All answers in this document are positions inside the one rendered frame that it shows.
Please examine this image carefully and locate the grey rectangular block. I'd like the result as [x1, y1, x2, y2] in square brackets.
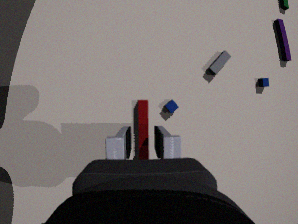
[207, 50, 231, 75]

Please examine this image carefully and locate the purple rod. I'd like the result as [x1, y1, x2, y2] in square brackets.
[274, 19, 291, 61]

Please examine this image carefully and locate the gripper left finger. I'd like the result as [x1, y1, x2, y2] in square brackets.
[105, 126, 131, 160]

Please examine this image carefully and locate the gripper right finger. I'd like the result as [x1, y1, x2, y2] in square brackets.
[154, 126, 182, 159]

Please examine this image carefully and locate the dark red rod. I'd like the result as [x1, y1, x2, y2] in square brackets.
[138, 100, 149, 160]

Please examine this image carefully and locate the small blue cube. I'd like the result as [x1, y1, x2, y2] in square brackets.
[258, 78, 269, 87]
[164, 100, 179, 113]

